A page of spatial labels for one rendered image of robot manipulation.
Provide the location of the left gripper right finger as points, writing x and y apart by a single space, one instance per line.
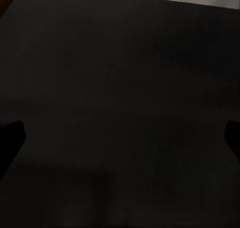
232 137

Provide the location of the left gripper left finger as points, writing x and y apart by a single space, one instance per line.
12 137

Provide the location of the desk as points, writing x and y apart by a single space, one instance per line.
124 105

